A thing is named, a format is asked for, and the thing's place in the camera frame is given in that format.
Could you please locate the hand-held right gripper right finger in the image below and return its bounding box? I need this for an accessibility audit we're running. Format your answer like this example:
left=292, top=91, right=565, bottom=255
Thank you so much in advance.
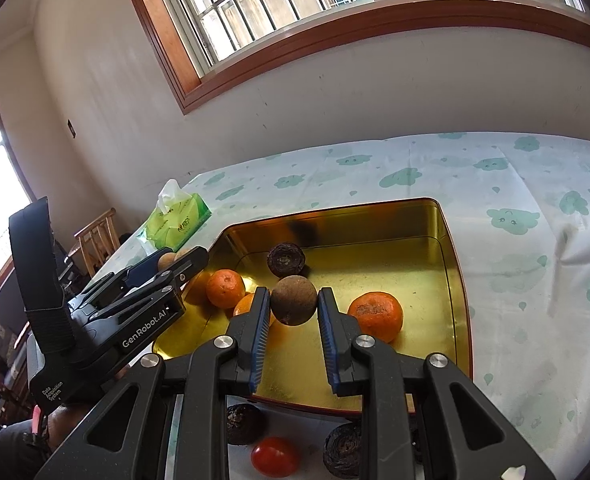
left=317, top=287, right=558, bottom=480

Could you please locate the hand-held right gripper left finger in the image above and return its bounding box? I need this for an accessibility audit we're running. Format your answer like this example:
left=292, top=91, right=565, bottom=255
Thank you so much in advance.
left=35, top=286, right=272, bottom=480

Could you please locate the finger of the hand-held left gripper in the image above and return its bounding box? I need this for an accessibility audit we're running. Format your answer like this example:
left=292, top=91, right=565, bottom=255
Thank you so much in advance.
left=89, top=246, right=210, bottom=320
left=80, top=246, right=174, bottom=306

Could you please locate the orange mandarin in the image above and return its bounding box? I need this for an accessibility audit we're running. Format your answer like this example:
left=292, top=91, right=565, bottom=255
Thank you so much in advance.
left=347, top=291, right=404, bottom=343
left=232, top=292, right=276, bottom=328
left=206, top=269, right=246, bottom=309

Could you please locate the red and gold tin box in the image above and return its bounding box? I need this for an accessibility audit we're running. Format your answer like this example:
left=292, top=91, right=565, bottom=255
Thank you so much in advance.
left=152, top=197, right=474, bottom=418

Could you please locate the red tomato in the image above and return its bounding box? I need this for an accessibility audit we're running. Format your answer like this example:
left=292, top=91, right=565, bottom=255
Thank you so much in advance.
left=251, top=436, right=300, bottom=478

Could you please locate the person's left forearm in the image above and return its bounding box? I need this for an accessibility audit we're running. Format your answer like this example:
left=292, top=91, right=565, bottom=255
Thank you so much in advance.
left=0, top=402, right=90, bottom=480

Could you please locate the green tissue pack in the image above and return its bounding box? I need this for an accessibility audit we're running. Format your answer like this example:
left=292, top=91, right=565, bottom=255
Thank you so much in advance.
left=136, top=179, right=212, bottom=253

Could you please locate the wooden chair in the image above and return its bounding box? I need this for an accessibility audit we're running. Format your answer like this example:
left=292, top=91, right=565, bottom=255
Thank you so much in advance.
left=74, top=208, right=120, bottom=278

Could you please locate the white cloud print tablecloth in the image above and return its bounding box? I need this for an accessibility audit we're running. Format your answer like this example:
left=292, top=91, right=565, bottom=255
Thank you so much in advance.
left=90, top=132, right=590, bottom=480

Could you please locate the brown framed barred window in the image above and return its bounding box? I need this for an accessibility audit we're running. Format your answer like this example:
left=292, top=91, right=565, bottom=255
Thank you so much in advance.
left=117, top=0, right=590, bottom=115

